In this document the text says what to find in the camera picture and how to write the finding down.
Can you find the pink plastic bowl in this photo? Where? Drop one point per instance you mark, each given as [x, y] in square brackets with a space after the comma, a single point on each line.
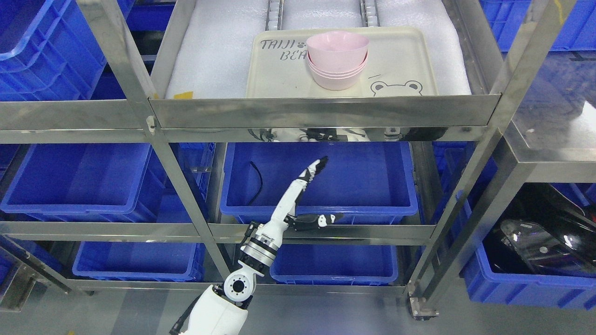
[337, 51]

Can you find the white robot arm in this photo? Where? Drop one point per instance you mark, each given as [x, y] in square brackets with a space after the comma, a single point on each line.
[222, 309]

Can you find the blue bin lower shelf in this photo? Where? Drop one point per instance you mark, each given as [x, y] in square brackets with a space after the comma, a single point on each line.
[319, 264]

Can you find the steel shelf rack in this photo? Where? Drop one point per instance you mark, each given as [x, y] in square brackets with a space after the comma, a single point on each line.
[492, 177]

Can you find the blue bin middle shelf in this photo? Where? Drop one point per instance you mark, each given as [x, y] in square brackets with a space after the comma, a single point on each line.
[367, 182]

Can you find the black motorcycle helmet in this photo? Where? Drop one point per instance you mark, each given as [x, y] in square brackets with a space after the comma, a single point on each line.
[547, 229]

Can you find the blue bin left middle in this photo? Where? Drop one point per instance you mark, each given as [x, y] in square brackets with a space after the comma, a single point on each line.
[114, 182]

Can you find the cream bear tray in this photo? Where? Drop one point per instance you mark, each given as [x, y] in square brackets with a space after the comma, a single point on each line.
[398, 65]

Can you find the blue bin holding helmet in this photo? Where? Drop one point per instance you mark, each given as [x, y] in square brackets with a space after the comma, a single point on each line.
[487, 286]

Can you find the stack of pink bowls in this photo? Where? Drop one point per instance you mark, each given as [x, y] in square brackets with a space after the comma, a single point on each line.
[336, 82]

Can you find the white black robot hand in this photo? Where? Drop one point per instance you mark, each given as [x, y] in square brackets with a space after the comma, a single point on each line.
[284, 215]

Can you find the blue bin shelf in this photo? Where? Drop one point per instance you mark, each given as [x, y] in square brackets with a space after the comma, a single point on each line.
[367, 182]
[319, 264]

